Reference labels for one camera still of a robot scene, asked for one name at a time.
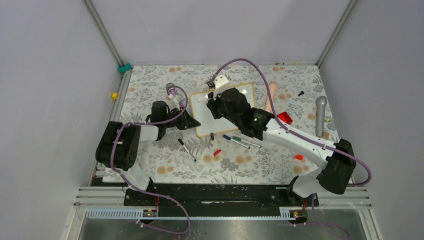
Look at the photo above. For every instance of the silver microphone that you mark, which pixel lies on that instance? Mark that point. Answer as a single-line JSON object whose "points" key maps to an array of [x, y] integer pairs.
{"points": [[321, 103]]}

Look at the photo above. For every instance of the floral table mat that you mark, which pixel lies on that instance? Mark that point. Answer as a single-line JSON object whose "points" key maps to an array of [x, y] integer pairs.
{"points": [[165, 161]]}

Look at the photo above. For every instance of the small wooden cube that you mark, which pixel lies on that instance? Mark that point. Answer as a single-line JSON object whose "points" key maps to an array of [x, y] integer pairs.
{"points": [[326, 135]]}

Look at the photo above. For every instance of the white slotted cable duct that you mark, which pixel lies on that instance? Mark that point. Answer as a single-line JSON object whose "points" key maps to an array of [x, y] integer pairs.
{"points": [[163, 214]]}

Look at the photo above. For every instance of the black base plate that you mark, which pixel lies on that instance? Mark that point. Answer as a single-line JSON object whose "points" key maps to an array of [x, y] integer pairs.
{"points": [[222, 198]]}

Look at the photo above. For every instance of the red marker cap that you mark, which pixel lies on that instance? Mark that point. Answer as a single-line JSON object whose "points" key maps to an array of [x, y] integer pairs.
{"points": [[216, 152]]}

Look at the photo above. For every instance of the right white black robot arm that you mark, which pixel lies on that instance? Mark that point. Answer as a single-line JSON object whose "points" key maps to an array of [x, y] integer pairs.
{"points": [[334, 160]]}

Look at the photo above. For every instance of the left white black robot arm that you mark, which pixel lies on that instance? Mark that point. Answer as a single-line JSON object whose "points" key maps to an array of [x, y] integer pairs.
{"points": [[118, 146]]}

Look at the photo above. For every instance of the red small box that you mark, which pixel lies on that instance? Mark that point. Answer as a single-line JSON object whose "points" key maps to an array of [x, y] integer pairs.
{"points": [[285, 117]]}

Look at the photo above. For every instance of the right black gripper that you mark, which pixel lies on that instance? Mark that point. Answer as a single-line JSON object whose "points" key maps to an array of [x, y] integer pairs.
{"points": [[213, 104]]}

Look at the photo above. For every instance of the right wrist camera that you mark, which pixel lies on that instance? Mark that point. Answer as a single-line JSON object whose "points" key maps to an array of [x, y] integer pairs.
{"points": [[219, 83]]}

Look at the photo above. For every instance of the green whiteboard marker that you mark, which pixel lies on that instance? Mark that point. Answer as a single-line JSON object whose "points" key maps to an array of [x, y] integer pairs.
{"points": [[246, 141]]}

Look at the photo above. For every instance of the pink cylinder microphone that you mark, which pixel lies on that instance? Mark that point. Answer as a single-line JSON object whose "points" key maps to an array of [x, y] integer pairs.
{"points": [[273, 86]]}

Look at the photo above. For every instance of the red triangular block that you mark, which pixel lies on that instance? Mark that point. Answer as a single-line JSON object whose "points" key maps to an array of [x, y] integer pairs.
{"points": [[299, 157]]}

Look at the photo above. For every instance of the yellow framed whiteboard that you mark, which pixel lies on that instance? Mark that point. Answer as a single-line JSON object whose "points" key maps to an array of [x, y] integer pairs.
{"points": [[201, 113]]}

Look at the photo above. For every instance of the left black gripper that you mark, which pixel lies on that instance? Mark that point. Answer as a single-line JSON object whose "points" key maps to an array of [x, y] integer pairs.
{"points": [[186, 121]]}

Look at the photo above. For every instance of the purple glitter microphone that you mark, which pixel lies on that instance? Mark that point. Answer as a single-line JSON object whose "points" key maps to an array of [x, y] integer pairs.
{"points": [[171, 89]]}

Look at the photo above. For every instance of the blue whiteboard marker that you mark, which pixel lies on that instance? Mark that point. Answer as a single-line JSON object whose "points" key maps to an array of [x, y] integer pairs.
{"points": [[236, 141]]}

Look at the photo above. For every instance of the teal corner clamp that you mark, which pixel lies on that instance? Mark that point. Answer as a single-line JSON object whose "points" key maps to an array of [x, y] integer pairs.
{"points": [[124, 68]]}

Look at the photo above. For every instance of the black whiteboard marker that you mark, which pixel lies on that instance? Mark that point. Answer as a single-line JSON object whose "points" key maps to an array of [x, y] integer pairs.
{"points": [[186, 149]]}

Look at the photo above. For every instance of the yellow small cube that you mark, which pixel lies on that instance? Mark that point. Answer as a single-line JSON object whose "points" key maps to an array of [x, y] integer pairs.
{"points": [[114, 96]]}

